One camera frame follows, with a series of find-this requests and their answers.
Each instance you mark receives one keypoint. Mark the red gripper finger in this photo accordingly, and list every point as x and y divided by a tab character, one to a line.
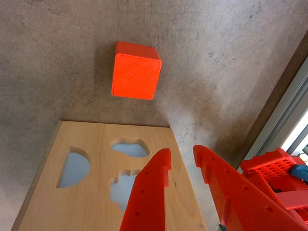
235	204
146	204

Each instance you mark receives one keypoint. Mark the red cube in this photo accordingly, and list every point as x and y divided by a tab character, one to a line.
136	74

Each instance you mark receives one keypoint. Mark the red robot base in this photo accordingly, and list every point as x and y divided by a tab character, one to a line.
264	166

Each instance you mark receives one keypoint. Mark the wooden shape sorter box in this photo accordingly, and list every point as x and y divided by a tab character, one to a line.
96	204

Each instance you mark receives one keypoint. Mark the aluminium rail profile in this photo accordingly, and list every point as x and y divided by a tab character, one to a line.
284	108

